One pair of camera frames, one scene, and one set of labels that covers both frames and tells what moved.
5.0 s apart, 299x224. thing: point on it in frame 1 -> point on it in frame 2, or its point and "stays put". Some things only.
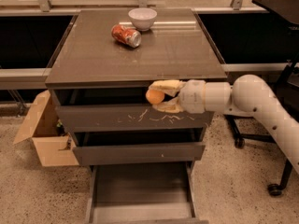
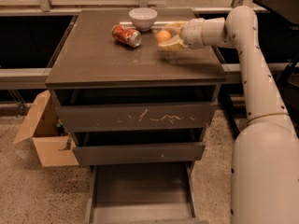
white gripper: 192,96 -> 192,34
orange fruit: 154,96 -> 163,36
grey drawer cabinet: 139,159 stays put
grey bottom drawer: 146,193 stays put
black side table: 287,7 stays put
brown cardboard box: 40,125 stays put
